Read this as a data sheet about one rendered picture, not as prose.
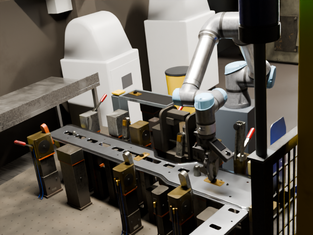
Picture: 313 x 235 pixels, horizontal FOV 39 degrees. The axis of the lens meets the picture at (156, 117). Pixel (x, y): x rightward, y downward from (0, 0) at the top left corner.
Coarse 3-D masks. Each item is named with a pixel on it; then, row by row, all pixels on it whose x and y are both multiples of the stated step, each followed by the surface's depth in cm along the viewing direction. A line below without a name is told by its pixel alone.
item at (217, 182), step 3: (207, 177) 184; (204, 180) 182; (207, 180) 182; (213, 180) 180; (216, 180) 180; (219, 180) 181; (213, 183) 179; (216, 183) 179; (222, 183) 178; (219, 186) 177
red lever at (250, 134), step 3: (252, 129) 196; (249, 132) 196; (252, 132) 195; (249, 135) 195; (252, 135) 196; (246, 138) 195; (249, 138) 194; (246, 141) 194; (246, 144) 193; (237, 156) 192
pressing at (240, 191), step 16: (64, 128) 261; (80, 128) 258; (80, 144) 237; (96, 144) 235; (112, 144) 233; (128, 144) 230; (112, 160) 217; (144, 160) 211; (160, 160) 209; (160, 176) 196; (176, 176) 194; (192, 176) 192; (224, 176) 189; (240, 176) 188; (208, 192) 179; (224, 192) 178; (240, 192) 177; (240, 208) 167
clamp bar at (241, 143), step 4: (236, 124) 185; (240, 124) 187; (244, 124) 187; (236, 128) 186; (240, 128) 189; (244, 128) 188; (236, 132) 189; (240, 132) 189; (244, 132) 188; (236, 136) 190; (240, 136) 189; (244, 136) 189; (236, 140) 190; (240, 140) 190; (244, 140) 189; (236, 144) 191; (240, 144) 189; (244, 144) 190; (236, 148) 191; (240, 148) 189; (244, 148) 191; (236, 152) 192; (240, 152) 190; (236, 156) 192; (240, 156) 190; (240, 160) 191
